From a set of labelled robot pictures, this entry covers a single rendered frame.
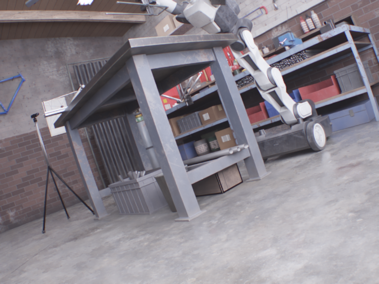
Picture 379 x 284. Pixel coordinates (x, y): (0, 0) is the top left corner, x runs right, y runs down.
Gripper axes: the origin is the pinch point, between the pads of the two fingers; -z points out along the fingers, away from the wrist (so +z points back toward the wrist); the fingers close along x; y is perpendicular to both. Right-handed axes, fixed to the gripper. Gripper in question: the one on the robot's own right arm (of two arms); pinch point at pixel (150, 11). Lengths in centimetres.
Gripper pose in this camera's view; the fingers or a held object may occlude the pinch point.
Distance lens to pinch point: 192.2
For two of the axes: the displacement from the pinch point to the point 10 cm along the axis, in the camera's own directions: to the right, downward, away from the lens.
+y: -6.5, 2.4, -7.2
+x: -6.8, 2.3, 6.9
